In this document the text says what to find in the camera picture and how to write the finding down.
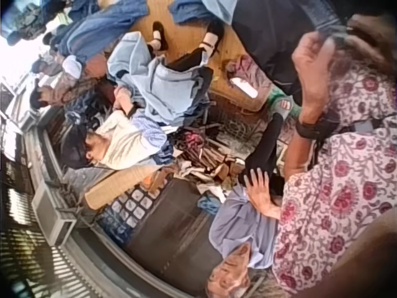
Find person's left hand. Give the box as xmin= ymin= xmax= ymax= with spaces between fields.
xmin=292 ymin=30 xmax=338 ymax=122

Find person's right hand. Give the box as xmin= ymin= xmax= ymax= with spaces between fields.
xmin=339 ymin=14 xmax=396 ymax=71

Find dark navy garment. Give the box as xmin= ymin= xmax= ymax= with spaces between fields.
xmin=231 ymin=0 xmax=350 ymax=105

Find pink cloth bundle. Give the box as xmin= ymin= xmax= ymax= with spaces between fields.
xmin=225 ymin=55 xmax=274 ymax=100

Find black wrist band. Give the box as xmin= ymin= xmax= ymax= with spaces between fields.
xmin=295 ymin=109 xmax=342 ymax=140

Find light blue cloth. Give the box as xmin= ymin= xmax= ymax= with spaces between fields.
xmin=169 ymin=0 xmax=238 ymax=25

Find pile of wooden printing blocks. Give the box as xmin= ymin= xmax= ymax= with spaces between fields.
xmin=173 ymin=130 xmax=248 ymax=183

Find small blue cloth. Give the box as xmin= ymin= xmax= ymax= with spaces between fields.
xmin=197 ymin=194 xmax=223 ymax=217

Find dark printing table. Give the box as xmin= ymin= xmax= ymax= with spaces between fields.
xmin=125 ymin=178 xmax=227 ymax=296

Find tan woven cushion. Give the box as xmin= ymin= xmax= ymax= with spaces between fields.
xmin=84 ymin=164 xmax=162 ymax=209

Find blue white patterned cloth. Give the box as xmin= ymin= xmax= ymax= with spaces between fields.
xmin=99 ymin=183 xmax=162 ymax=237

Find grey metal box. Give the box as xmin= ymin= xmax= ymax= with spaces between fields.
xmin=30 ymin=179 xmax=78 ymax=246

